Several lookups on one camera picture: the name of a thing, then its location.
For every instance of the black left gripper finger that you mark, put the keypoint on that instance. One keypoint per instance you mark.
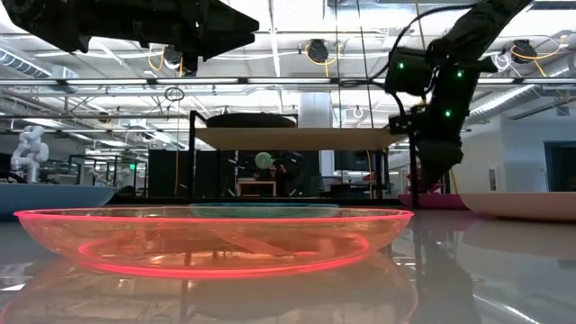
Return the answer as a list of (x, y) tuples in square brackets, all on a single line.
[(234, 20), (229, 42)]

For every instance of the teal transparent plate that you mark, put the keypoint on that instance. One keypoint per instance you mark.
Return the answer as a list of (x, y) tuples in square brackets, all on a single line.
[(263, 211)]

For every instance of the orange transparent plate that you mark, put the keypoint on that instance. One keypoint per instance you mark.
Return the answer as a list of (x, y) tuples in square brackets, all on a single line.
[(216, 243)]

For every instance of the wooden shelf with black frame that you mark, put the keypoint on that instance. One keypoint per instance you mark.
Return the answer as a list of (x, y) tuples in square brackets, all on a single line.
[(292, 138)]

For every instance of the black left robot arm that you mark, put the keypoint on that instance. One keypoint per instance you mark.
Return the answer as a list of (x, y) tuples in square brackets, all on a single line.
[(67, 22)]

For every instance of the purple opaque plate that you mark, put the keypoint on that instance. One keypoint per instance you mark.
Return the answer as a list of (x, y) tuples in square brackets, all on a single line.
[(249, 120)]

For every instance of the salmon pink opaque plate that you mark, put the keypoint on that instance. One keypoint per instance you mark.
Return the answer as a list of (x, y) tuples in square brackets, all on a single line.
[(522, 204)]

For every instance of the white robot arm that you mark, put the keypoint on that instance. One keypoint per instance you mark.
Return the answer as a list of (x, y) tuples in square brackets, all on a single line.
[(29, 153)]

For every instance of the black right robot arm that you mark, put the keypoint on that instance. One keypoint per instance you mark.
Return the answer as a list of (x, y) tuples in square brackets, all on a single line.
[(472, 27)]

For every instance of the small wooden table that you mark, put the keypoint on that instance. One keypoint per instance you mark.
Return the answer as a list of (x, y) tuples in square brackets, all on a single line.
[(256, 183)]

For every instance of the blue opaque plate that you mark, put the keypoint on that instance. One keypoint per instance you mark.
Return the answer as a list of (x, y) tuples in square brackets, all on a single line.
[(49, 198)]

